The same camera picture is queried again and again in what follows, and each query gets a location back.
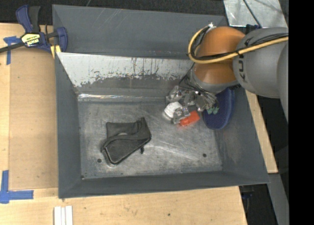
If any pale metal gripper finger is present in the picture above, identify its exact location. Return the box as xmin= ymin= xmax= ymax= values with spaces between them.
xmin=166 ymin=85 xmax=187 ymax=104
xmin=171 ymin=108 xmax=191 ymax=125

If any white ribbed plastic piece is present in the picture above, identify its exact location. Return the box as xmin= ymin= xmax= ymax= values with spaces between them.
xmin=162 ymin=101 xmax=183 ymax=121

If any dark blue dotted oval pad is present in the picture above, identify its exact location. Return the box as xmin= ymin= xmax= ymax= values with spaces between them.
xmin=202 ymin=87 xmax=236 ymax=131

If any black fabric pouch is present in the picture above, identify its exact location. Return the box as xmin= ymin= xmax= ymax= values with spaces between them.
xmin=100 ymin=116 xmax=152 ymax=166

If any grey metal bin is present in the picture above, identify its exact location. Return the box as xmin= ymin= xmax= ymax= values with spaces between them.
xmin=51 ymin=4 xmax=271 ymax=199

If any brown cardboard board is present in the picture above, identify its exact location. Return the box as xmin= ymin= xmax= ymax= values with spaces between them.
xmin=8 ymin=47 xmax=60 ymax=191

